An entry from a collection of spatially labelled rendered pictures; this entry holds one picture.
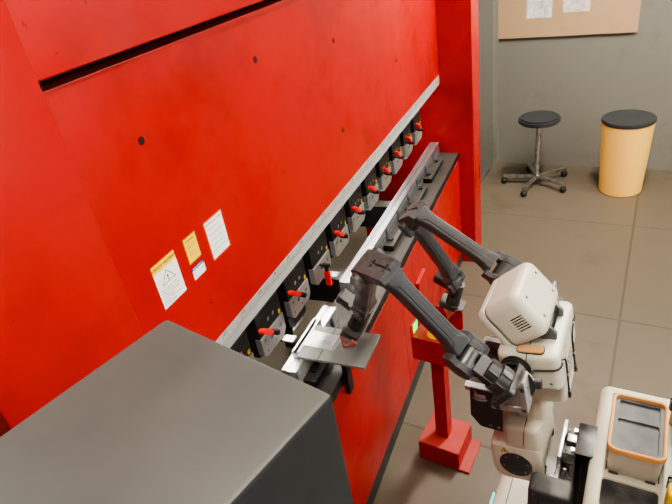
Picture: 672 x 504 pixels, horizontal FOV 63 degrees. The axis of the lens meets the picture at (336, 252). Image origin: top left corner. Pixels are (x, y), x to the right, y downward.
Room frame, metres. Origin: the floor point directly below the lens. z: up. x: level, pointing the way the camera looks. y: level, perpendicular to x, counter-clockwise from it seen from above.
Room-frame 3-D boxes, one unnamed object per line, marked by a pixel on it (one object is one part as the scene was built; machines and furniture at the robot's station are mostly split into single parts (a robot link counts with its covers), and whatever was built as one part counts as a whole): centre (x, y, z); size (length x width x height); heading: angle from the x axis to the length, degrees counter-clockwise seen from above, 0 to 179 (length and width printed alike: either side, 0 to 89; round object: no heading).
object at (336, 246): (1.96, 0.01, 1.26); 0.15 x 0.09 x 0.17; 153
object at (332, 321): (1.68, 0.15, 0.92); 0.39 x 0.06 x 0.10; 153
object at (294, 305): (1.61, 0.19, 1.26); 0.15 x 0.09 x 0.17; 153
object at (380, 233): (2.75, -0.40, 0.92); 1.68 x 0.06 x 0.10; 153
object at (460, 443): (1.82, -0.40, 0.06); 0.25 x 0.20 x 0.12; 55
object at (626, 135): (4.18, -2.52, 0.32); 0.41 x 0.40 x 0.64; 147
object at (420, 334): (1.84, -0.37, 0.75); 0.20 x 0.16 x 0.18; 145
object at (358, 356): (1.56, 0.05, 1.00); 0.26 x 0.18 x 0.01; 63
